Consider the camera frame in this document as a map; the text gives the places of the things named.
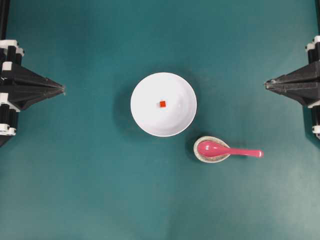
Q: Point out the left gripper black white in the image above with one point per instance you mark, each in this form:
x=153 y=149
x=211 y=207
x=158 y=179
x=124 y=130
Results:
x=15 y=98

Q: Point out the pink plastic spoon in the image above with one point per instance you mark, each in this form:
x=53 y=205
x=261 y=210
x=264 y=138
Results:
x=209 y=148

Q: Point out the white round bowl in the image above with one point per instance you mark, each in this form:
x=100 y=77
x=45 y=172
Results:
x=181 y=104

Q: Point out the small crackle-glaze dish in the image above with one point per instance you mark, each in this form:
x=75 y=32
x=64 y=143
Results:
x=215 y=159

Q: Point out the black frame rail left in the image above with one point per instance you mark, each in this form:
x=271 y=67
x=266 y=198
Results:
x=4 y=14

